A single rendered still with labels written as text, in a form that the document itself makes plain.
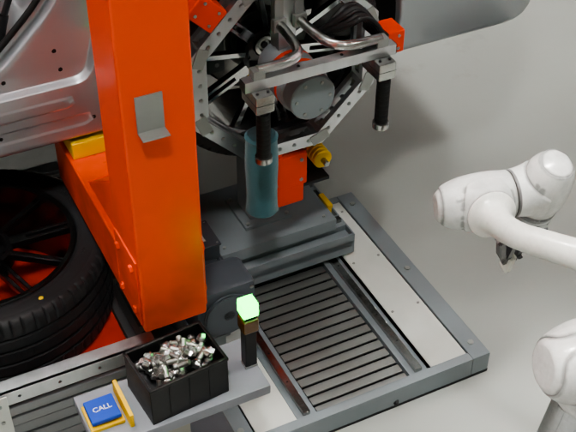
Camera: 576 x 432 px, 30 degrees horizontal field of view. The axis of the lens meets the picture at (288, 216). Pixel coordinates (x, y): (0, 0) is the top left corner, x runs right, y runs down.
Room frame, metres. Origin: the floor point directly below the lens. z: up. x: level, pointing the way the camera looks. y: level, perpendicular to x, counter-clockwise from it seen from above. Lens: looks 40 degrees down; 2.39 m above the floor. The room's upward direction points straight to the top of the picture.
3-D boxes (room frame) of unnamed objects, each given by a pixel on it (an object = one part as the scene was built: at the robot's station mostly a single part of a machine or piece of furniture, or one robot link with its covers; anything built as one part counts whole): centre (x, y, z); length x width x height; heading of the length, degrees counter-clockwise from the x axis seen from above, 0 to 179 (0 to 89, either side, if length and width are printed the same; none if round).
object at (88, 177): (2.19, 0.45, 0.69); 0.52 x 0.17 x 0.35; 27
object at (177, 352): (1.67, 0.25, 0.51); 0.20 x 0.14 x 0.13; 122
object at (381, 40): (2.39, -0.13, 1.03); 0.19 x 0.18 x 0.11; 27
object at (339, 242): (2.60, 0.09, 0.13); 0.50 x 0.36 x 0.10; 117
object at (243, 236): (2.60, 0.09, 0.32); 0.40 x 0.30 x 0.28; 117
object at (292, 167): (2.48, 0.03, 0.48); 0.16 x 0.12 x 0.17; 27
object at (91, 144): (2.34, 0.53, 0.70); 0.14 x 0.14 x 0.05; 27
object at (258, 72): (2.30, 0.05, 1.03); 0.19 x 0.18 x 0.11; 27
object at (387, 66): (2.34, -0.23, 0.93); 0.09 x 0.05 x 0.05; 27
